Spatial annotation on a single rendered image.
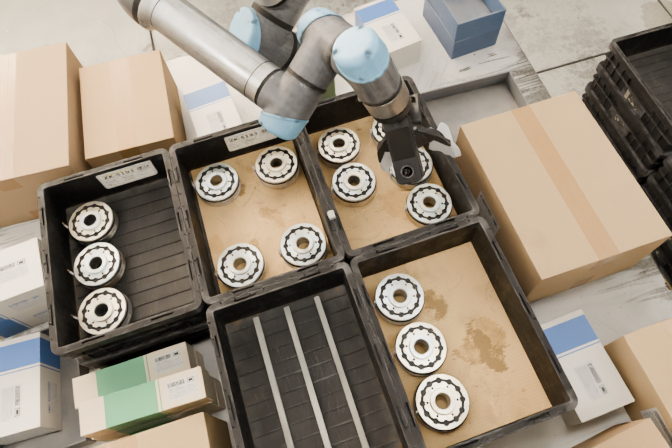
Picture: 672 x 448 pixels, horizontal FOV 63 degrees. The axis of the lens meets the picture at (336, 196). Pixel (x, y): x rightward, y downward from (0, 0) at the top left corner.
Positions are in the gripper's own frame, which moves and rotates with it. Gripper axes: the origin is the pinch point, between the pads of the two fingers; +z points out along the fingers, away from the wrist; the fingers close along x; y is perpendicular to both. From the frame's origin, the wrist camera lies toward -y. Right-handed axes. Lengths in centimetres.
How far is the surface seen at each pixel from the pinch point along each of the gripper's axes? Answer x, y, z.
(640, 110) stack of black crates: -53, 48, 78
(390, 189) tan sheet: 12.5, 6.4, 18.1
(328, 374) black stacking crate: 26.3, -35.4, 12.5
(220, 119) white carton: 55, 31, 6
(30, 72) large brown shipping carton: 95, 40, -22
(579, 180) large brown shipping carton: -28.3, 3.5, 26.5
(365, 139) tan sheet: 17.5, 20.7, 16.2
